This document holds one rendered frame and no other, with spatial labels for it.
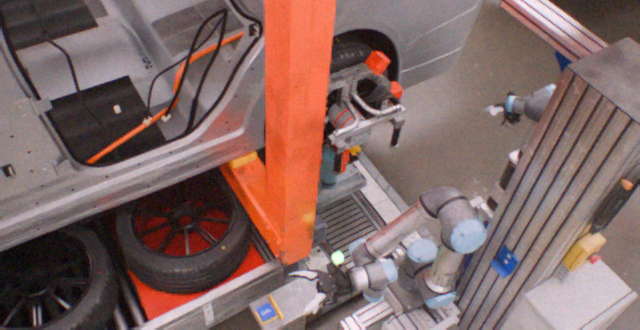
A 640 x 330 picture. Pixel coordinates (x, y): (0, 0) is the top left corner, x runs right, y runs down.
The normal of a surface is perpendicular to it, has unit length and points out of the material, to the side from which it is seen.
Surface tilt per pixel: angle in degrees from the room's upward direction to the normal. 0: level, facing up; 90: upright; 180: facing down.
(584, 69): 0
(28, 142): 89
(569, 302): 0
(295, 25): 90
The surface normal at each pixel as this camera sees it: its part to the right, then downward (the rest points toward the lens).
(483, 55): 0.06, -0.65
